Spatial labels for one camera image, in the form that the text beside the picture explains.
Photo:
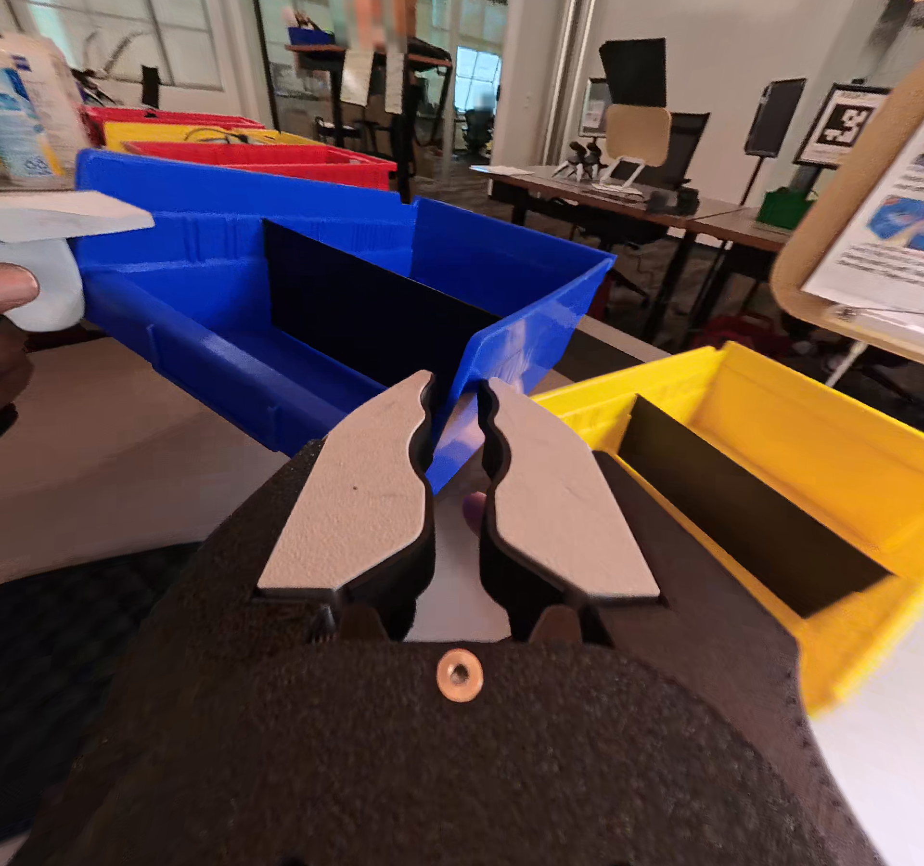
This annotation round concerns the black light flag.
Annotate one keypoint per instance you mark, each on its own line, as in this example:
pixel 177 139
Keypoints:
pixel 634 72
pixel 776 115

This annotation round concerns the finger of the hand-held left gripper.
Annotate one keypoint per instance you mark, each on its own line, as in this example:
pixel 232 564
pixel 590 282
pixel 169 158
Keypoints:
pixel 65 216

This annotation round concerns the yellow plastic bin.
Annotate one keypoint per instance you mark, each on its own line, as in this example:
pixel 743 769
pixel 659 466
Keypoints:
pixel 166 133
pixel 794 433

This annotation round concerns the blue plastic bin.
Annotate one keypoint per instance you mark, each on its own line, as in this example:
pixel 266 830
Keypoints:
pixel 216 346

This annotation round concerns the red floor bin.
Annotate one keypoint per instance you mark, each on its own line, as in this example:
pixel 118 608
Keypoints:
pixel 743 335

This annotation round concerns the wooden document board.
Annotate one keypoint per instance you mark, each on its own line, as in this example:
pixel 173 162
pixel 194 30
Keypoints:
pixel 816 245

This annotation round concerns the green bag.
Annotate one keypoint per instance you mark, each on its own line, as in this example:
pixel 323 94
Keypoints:
pixel 783 209

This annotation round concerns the small blue bin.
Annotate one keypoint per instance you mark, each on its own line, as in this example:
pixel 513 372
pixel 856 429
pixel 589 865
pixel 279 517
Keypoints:
pixel 310 37

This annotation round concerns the hanging paper sheets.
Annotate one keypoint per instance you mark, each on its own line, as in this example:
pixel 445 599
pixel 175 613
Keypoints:
pixel 357 79

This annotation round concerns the printed instruction sheet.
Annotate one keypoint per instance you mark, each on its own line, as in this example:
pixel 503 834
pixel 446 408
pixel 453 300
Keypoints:
pixel 881 245

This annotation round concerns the black bin divider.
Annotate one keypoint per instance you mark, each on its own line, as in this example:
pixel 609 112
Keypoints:
pixel 722 505
pixel 361 303

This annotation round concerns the wooden table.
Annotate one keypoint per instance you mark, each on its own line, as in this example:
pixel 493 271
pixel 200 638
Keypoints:
pixel 527 176

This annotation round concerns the red plastic bin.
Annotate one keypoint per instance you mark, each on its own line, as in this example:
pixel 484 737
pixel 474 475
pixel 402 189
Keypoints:
pixel 144 115
pixel 303 162

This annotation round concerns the black standing desk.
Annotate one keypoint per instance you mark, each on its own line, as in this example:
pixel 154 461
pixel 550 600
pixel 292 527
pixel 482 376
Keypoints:
pixel 426 54

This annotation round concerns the fiducial marker sign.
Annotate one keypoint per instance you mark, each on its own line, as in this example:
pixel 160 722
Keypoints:
pixel 844 126

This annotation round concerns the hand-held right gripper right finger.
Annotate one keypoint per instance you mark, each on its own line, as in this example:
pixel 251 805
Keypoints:
pixel 563 512

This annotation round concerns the white cardboard box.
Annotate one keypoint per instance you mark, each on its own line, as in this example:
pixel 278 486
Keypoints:
pixel 61 86

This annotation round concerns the spare gripper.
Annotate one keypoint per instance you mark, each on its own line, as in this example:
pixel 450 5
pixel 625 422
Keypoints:
pixel 593 155
pixel 570 158

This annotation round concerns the person's right hand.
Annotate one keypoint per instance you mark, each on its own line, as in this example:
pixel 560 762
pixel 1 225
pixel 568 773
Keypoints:
pixel 475 513

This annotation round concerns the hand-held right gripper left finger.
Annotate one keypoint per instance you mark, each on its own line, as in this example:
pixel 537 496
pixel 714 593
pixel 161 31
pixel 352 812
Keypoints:
pixel 354 505

